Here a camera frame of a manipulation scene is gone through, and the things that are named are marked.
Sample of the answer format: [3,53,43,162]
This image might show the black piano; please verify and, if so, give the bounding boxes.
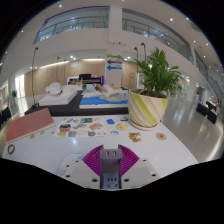
[67,73,105,86]

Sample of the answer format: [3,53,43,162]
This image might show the orange biscuit-shaped sticker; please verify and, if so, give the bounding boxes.
[128,132,142,143]

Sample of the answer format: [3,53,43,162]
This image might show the arrow direction sign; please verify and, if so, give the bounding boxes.
[106,54,124,72]

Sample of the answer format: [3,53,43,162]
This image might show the sheet of colourful stickers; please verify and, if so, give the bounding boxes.
[51,116,129,138]

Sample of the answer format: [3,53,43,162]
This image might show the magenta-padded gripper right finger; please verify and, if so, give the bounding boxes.
[118,144,161,190]

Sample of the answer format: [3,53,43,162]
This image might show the pink flat board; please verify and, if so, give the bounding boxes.
[4,107,56,145]

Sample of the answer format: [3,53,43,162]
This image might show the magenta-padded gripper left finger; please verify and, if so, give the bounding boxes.
[58,144,104,190]

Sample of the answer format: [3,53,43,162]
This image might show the palm in striped pot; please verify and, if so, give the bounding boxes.
[127,47,183,131]

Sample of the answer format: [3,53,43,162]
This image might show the blue floor mat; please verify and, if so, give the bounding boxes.
[79,96,129,110]

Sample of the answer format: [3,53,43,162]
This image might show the round beige orange-centred sticker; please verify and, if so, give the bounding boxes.
[155,132,168,141]

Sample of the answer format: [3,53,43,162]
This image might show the black low platform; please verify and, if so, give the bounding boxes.
[24,90,129,117]

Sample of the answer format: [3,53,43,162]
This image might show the white sofa block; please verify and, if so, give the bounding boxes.
[38,82,79,107]

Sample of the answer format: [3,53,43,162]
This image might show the white and colourful sculpture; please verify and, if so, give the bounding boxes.
[96,83,129,102]

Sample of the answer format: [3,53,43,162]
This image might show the group of black chairs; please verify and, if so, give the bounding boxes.
[0,105,13,123]
[195,100,219,125]

